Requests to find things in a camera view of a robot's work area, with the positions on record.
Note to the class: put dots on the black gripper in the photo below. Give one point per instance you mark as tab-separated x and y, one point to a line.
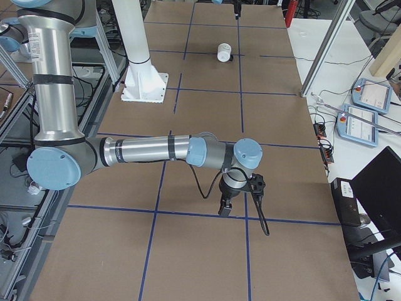
228	192

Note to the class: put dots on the white mug black handle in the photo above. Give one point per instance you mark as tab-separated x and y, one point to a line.
224	52

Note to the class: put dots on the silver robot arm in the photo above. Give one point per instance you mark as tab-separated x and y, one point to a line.
63	154

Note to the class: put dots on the blue teach pendant near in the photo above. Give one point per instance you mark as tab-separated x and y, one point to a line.
350	128

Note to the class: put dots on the blue teach pendant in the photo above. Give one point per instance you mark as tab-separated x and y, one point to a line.
372	95
350	128

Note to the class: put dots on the black laptop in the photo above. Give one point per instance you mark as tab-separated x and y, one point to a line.
377	188

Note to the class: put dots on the blue teach pendant far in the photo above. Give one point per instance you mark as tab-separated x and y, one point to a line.
372	95

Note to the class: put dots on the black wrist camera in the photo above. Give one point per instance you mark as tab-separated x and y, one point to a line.
257	184

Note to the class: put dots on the white pedestal column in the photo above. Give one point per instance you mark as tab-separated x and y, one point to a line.
143	83

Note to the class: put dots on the aluminium frame post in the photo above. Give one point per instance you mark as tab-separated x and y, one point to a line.
328	40

